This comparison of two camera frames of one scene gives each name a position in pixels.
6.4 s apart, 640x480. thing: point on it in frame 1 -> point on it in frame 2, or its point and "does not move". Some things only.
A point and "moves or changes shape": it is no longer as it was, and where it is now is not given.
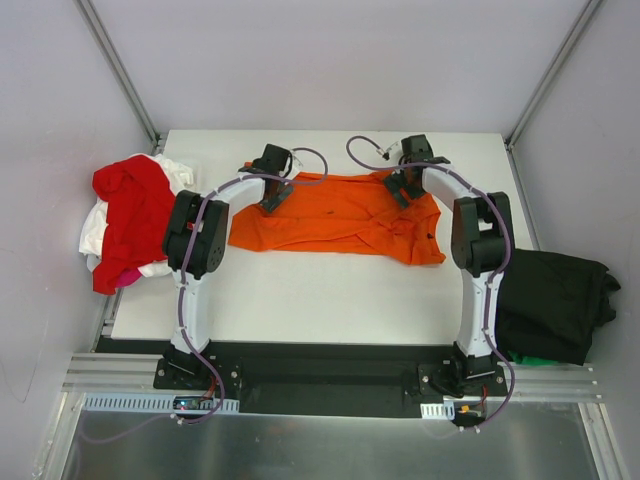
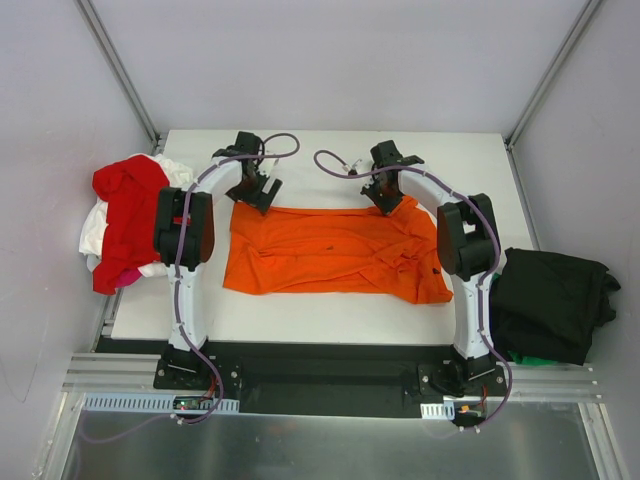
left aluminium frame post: [157, 140] does not move
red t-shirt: [141, 203] does not move
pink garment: [128, 277] does not move
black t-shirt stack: [549, 304] does not move
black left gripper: [275, 191] -> [254, 195]
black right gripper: [405, 180] -> [382, 198]
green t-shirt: [533, 361] does not move
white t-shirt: [96, 217] does not move
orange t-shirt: [347, 212] moves or changes shape
